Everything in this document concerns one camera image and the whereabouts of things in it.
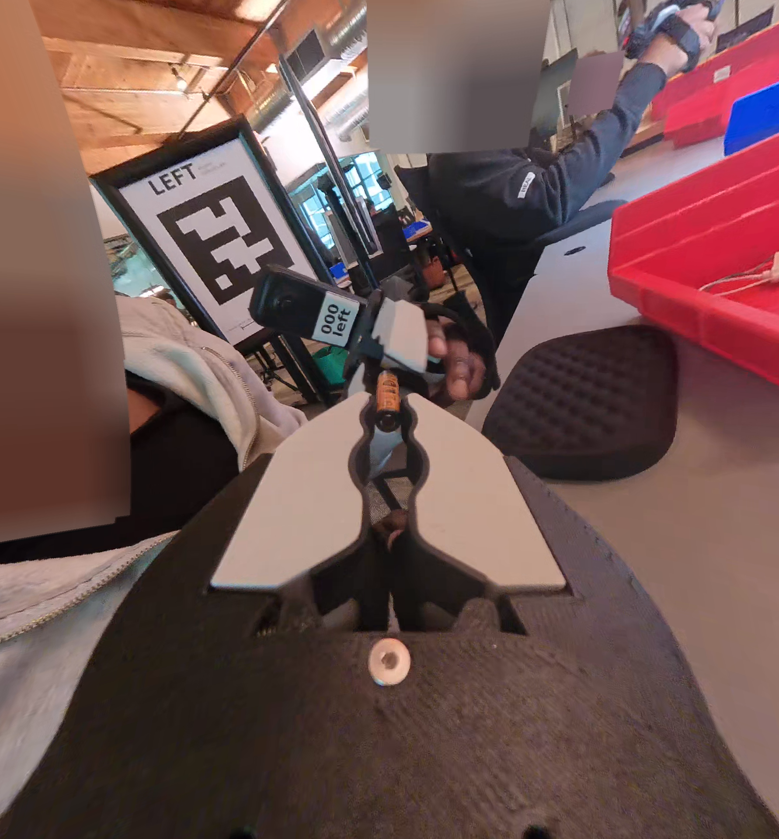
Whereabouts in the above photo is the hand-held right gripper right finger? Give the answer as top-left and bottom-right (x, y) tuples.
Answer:
(391, 393), (567, 622)

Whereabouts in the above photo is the black tripod stand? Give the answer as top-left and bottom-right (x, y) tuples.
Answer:
(278, 62), (380, 296)

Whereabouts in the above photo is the green plastic bin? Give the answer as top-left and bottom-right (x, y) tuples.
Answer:
(311, 345), (351, 388)

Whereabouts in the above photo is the red storage bin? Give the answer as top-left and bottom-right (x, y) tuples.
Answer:
(650, 10), (779, 150)
(608, 120), (779, 401)

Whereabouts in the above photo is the black framed marker sign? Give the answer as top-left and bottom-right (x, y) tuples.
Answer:
(90, 117), (338, 407)

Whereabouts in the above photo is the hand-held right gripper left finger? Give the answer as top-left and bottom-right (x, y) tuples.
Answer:
(209, 392), (392, 631)

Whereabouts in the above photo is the black mesh wrist rest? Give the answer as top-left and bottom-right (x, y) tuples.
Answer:
(481, 324), (680, 484)

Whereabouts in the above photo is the white air vent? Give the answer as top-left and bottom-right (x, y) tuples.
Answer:
(283, 28), (328, 83)

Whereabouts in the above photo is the person's left hand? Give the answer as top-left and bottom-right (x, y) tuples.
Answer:
(425, 320), (489, 402)

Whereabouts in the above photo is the person's black shirt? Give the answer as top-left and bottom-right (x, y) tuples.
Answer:
(0, 380), (243, 568)

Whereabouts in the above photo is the person's grey hoodie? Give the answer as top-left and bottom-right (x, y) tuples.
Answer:
(0, 295), (308, 839)

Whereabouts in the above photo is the blue storage bin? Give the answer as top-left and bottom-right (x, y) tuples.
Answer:
(724, 55), (779, 157)

